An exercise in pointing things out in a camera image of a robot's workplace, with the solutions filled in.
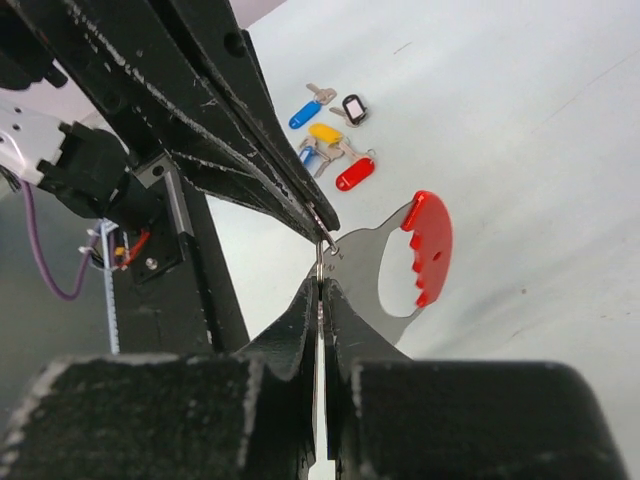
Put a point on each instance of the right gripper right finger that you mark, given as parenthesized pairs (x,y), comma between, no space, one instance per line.
(357,361)

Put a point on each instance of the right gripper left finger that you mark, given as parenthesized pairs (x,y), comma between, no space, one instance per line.
(279,431)

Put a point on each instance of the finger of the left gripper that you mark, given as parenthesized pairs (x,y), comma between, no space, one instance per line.
(262,170)
(140,59)

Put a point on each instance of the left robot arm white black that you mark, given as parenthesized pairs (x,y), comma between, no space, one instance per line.
(94,172)

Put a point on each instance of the blue tag key back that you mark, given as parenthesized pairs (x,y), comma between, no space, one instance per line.
(321,98)

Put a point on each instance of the blue tag key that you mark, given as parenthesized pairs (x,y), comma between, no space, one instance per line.
(321,98)
(308,150)

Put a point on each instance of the yellow tag key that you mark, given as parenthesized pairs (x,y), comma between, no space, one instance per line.
(331,151)

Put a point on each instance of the blue tag key front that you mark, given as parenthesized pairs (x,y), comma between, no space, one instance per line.
(308,150)

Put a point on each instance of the black tag key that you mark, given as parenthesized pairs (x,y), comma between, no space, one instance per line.
(352,110)

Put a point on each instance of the red tag key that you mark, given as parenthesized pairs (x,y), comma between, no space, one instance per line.
(362,167)

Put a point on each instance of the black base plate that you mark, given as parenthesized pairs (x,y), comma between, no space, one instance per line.
(177,296)

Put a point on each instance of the slotted cable duct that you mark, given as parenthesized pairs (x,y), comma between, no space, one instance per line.
(109,267)

